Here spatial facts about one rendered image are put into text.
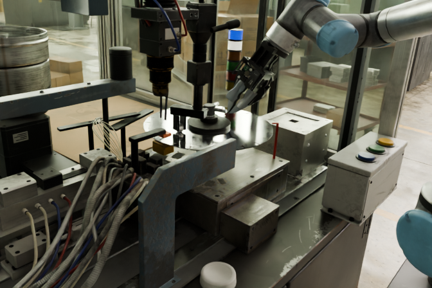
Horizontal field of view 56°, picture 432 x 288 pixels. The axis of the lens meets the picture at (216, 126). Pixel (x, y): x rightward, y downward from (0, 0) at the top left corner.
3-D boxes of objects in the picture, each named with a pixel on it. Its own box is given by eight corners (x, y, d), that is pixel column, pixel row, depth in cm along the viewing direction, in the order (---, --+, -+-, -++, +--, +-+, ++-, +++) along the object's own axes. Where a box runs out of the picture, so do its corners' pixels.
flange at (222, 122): (189, 116, 109) (189, 107, 108) (230, 119, 109) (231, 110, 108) (184, 130, 98) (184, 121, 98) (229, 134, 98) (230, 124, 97)
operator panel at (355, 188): (361, 175, 126) (369, 130, 121) (397, 188, 119) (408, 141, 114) (319, 209, 106) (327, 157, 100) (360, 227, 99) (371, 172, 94)
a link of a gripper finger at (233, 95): (213, 105, 103) (233, 76, 100) (222, 104, 108) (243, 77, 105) (221, 113, 102) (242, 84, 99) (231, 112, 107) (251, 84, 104)
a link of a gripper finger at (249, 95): (221, 113, 102) (242, 84, 99) (231, 112, 107) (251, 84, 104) (229, 121, 101) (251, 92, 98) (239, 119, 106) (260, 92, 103)
